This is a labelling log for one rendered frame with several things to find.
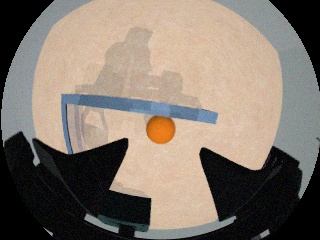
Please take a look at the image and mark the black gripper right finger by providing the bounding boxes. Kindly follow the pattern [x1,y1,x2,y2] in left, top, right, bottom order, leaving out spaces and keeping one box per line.
[199,147,283,221]

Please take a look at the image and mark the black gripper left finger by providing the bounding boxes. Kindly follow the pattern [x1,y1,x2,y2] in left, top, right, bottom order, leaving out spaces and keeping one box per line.
[32,137,129,217]

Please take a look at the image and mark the low clear corner walls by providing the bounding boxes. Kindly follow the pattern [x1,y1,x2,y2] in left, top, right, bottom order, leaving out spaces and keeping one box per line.
[67,103,87,155]

